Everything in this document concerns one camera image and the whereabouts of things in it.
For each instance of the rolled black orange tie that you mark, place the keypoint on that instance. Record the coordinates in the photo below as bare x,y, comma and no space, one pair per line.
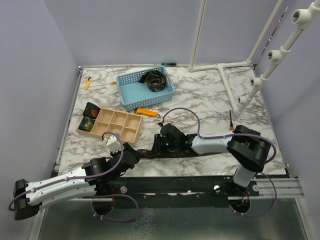
155,80

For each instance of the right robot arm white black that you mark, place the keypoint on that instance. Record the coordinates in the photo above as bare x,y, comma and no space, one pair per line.
247,146

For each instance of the wooden compartment tray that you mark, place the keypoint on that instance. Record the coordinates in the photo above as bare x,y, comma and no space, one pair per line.
127,125

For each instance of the small yellow utility knife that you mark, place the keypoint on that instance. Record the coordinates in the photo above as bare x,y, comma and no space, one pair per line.
88,83

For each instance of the green black marker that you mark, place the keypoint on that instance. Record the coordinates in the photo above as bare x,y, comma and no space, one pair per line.
169,64

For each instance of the blue perforated plastic basket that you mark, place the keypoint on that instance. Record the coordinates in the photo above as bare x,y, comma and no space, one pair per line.
136,95

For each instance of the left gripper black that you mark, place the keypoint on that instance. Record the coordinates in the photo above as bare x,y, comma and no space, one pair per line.
127,148

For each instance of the white PVC pipe frame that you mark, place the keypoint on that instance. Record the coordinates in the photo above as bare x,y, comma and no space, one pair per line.
237,106

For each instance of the orange handle screwdriver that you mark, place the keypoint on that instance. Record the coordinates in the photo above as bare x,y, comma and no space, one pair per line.
231,125

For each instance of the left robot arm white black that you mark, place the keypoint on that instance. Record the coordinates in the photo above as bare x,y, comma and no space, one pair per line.
92,179

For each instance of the brown blue floral tie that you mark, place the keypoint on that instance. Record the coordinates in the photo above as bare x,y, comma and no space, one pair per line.
158,154

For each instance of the rolled blue yellow-leaf tie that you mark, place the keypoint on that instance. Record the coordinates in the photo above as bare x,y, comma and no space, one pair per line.
86,124

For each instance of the orange utility knife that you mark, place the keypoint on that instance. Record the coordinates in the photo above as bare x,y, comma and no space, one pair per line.
145,112

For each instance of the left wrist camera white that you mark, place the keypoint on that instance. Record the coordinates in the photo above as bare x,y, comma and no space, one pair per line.
112,144

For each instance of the rolled dark red-leaf tie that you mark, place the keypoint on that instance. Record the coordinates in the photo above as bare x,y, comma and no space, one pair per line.
91,110

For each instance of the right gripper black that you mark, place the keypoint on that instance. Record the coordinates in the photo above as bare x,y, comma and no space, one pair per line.
157,146

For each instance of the white PVC pipe rack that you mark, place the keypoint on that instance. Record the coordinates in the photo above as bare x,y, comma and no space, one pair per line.
302,19

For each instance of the black mounting rail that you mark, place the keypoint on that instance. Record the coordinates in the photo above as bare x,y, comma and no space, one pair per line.
176,192

